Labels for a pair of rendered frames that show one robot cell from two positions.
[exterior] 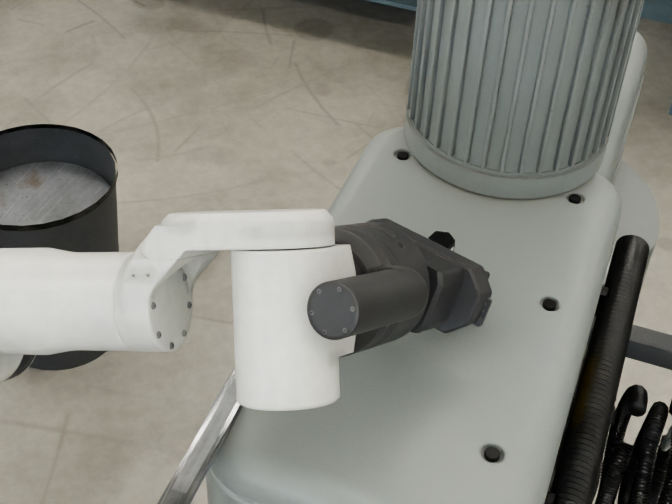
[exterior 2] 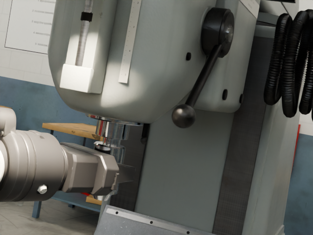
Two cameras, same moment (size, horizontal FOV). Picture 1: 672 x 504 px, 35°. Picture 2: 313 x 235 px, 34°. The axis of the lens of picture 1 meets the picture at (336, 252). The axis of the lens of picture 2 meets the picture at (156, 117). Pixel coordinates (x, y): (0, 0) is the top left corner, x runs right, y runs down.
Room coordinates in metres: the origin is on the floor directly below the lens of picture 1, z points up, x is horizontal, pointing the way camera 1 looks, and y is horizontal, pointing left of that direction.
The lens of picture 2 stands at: (-0.11, -0.17, 1.36)
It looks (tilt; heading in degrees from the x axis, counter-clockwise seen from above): 3 degrees down; 2
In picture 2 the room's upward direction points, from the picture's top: 10 degrees clockwise
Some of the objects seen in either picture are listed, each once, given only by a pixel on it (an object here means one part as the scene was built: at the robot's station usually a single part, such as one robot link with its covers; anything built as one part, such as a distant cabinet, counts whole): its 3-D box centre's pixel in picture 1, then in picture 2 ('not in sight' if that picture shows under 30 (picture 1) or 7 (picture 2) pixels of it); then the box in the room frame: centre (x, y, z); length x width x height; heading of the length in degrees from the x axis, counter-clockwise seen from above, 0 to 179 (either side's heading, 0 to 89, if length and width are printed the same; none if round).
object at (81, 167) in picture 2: not in sight; (54, 169); (0.57, -0.02, 1.23); 0.13 x 0.12 x 0.10; 50
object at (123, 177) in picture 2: not in sight; (119, 174); (0.62, -0.11, 1.23); 0.06 x 0.02 x 0.03; 140
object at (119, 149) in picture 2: not in sight; (109, 147); (0.64, -0.08, 1.26); 0.05 x 0.05 x 0.01
